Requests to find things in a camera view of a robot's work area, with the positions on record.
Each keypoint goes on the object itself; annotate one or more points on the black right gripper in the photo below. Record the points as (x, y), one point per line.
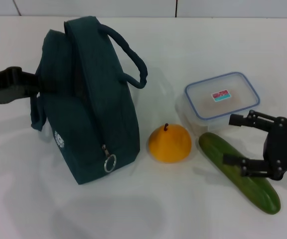
(285, 149)

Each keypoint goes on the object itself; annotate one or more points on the green cucumber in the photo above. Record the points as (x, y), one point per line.
(253, 191)

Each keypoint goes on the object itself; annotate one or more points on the clear blue-rimmed food container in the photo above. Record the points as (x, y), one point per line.
(220, 99)

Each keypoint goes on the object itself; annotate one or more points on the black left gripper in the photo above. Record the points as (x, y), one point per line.
(1, 84)

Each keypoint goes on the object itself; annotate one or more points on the orange toy fruit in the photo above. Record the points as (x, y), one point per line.
(169, 147)

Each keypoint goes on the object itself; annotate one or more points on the dark teal lunch bag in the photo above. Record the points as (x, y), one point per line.
(96, 99)

